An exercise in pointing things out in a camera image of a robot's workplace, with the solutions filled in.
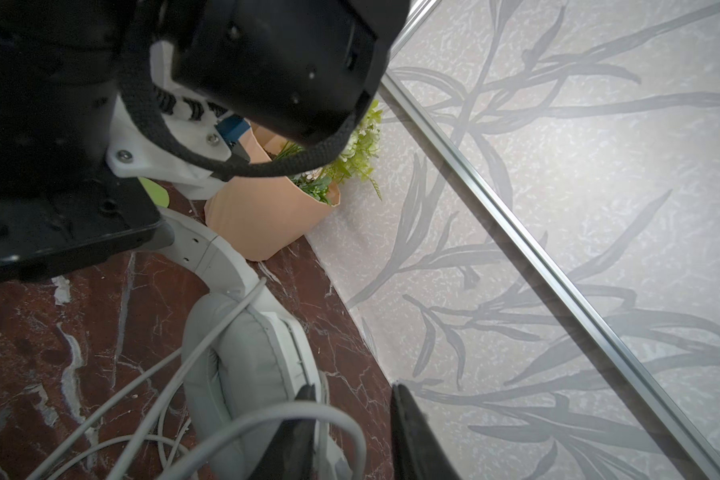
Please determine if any artificial green white plant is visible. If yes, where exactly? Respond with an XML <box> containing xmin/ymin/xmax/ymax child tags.
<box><xmin>288</xmin><ymin>99</ymin><xmax>383</xmax><ymax>206</ymax></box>

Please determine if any white cable of headphones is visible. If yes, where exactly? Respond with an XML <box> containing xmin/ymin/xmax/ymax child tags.
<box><xmin>26</xmin><ymin>277</ymin><xmax>368</xmax><ymax>480</ymax></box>

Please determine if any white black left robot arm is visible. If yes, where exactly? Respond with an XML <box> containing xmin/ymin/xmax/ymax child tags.
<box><xmin>0</xmin><ymin>1</ymin><xmax>408</xmax><ymax>283</ymax></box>

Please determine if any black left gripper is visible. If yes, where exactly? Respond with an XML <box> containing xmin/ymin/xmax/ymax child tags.
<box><xmin>0</xmin><ymin>1</ymin><xmax>162</xmax><ymax>283</ymax></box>

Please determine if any aluminium frame crossbar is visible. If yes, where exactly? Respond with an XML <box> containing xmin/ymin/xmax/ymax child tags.
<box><xmin>383</xmin><ymin>1</ymin><xmax>720</xmax><ymax>479</ymax></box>

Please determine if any green trowel wooden handle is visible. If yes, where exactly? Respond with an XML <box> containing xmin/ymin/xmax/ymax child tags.
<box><xmin>138</xmin><ymin>177</ymin><xmax>170</xmax><ymax>208</ymax></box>

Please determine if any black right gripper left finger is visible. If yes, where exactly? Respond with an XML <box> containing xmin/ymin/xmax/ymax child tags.
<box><xmin>249</xmin><ymin>384</ymin><xmax>317</xmax><ymax>479</ymax></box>

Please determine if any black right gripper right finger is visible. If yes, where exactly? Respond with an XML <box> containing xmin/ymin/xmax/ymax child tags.
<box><xmin>390</xmin><ymin>383</ymin><xmax>459</xmax><ymax>480</ymax></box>

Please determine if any peach flower pot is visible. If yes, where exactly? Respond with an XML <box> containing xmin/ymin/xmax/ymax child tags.
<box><xmin>203</xmin><ymin>119</ymin><xmax>342</xmax><ymax>263</ymax></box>

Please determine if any white headphones pair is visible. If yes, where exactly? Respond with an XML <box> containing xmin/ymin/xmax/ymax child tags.
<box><xmin>150</xmin><ymin>209</ymin><xmax>367</xmax><ymax>479</ymax></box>

